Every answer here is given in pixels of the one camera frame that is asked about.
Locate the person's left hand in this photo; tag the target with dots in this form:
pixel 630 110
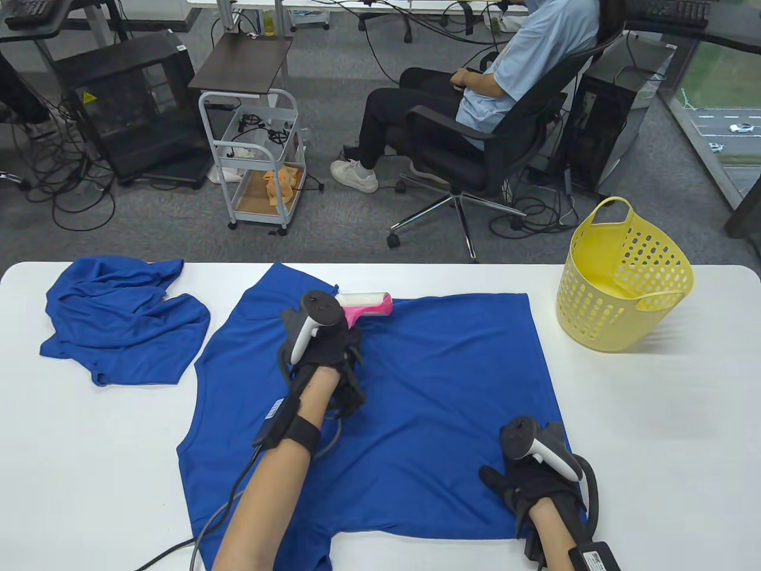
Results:
pixel 333 351

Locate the person's right hand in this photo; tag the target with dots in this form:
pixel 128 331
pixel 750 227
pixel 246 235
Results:
pixel 535 485

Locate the pink lint roller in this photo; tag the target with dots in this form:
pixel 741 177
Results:
pixel 368 303

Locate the blue t-shirt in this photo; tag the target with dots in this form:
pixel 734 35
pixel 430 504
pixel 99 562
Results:
pixel 107 321
pixel 428 386

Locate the person's right forearm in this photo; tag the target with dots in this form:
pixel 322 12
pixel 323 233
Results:
pixel 553 535

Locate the person's left forearm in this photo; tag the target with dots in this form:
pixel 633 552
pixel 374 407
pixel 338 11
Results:
pixel 267 505

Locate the dark grey left hand controller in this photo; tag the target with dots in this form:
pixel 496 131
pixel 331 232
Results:
pixel 321 309

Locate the dark grey hand controller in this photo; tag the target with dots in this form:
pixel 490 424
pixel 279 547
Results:
pixel 517 437
pixel 321 309

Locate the dark grey right hand controller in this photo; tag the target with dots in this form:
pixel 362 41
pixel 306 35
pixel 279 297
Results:
pixel 517 437

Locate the orange cloth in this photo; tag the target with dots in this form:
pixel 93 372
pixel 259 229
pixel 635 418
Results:
pixel 279 184

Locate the yellow perforated plastic basket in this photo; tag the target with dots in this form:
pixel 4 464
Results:
pixel 612 321

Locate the black foot pedal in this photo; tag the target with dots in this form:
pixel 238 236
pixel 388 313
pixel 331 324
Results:
pixel 351 151

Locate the white rolling cart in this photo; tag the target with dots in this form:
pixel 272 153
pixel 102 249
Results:
pixel 244 163

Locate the black mesh office chair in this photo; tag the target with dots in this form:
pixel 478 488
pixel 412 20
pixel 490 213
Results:
pixel 452 163

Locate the brown side table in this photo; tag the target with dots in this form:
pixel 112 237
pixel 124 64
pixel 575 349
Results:
pixel 244 62

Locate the small white storage cart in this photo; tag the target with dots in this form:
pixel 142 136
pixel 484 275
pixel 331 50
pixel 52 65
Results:
pixel 309 18

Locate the white desk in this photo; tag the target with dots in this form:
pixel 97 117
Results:
pixel 226 15

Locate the black open computer case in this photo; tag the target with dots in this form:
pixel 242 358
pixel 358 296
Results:
pixel 119 53

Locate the black computer tower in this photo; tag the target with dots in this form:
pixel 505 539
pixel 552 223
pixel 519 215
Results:
pixel 624 107

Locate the black desk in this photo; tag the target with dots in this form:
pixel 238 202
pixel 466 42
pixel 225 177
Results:
pixel 737 27
pixel 148 12

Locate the black keyboard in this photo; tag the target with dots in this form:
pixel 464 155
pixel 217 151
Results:
pixel 666 11
pixel 30 11

